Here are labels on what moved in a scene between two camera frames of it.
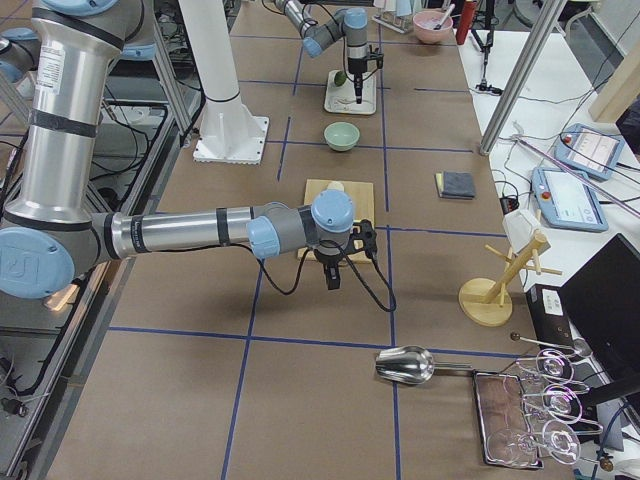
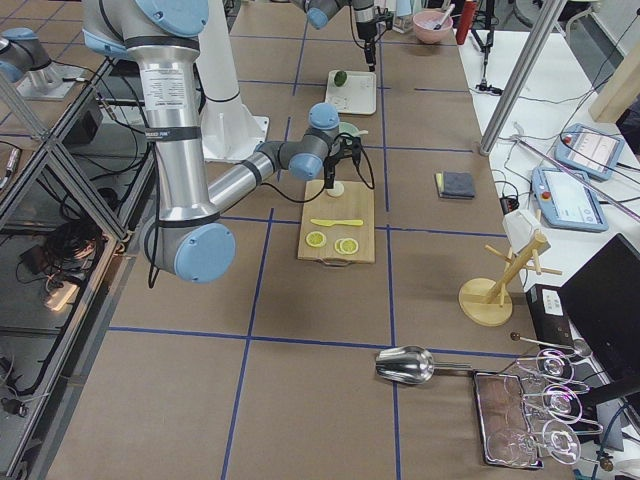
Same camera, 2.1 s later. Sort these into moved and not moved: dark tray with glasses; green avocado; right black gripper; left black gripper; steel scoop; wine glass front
Moved: right black gripper; left black gripper
Not moved: green avocado; wine glass front; dark tray with glasses; steel scoop
